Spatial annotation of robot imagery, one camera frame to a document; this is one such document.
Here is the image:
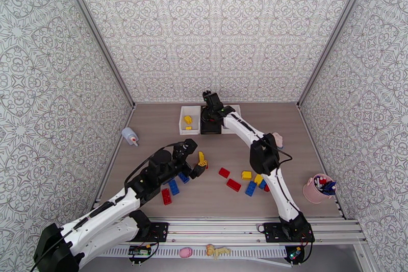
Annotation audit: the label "aluminium corner post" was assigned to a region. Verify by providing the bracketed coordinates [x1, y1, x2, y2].
[55, 0, 136, 109]
[297, 0, 374, 109]

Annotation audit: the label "white slotted cable duct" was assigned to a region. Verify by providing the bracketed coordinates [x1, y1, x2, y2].
[76, 246, 288, 258]

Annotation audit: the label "pink plush toy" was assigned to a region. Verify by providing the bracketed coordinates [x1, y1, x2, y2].
[271, 132, 285, 149]

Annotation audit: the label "white plastic bin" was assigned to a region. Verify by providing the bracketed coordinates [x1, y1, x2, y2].
[179, 105, 201, 136]
[221, 104, 242, 135]

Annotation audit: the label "pink pen cup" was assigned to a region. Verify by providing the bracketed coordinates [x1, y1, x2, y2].
[302, 174, 337, 205]

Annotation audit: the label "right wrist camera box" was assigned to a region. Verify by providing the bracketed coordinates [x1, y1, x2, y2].
[205, 92, 223, 110]

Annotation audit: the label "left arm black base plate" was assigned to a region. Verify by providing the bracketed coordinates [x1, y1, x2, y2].
[118, 222, 169, 243]

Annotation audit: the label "black plastic bin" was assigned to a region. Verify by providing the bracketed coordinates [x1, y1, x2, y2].
[200, 106, 223, 135]

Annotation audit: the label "blue marker pen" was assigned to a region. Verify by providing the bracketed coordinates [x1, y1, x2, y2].
[320, 179, 337, 196]

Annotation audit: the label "left black camera cable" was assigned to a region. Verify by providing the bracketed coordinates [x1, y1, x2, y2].
[123, 141, 186, 190]

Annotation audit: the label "aluminium mounting rail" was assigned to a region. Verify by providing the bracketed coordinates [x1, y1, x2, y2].
[68, 216, 367, 247]

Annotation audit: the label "yellow toy figure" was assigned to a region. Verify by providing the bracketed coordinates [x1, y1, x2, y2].
[205, 243, 232, 260]

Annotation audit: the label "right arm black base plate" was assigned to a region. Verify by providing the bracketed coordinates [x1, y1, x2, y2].
[264, 222, 315, 244]

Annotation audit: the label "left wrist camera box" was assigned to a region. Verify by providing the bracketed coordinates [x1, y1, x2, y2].
[174, 139, 198, 162]

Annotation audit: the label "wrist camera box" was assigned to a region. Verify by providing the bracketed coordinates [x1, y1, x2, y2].
[174, 139, 198, 162]
[205, 92, 223, 110]

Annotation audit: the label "red black base wires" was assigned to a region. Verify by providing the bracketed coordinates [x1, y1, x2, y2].
[145, 232, 160, 259]

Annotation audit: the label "aluminium table edge rail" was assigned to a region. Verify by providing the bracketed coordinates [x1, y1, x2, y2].
[92, 105, 137, 210]
[298, 105, 346, 219]

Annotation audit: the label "black base cable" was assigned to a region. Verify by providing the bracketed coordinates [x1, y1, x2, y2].
[299, 228, 316, 264]

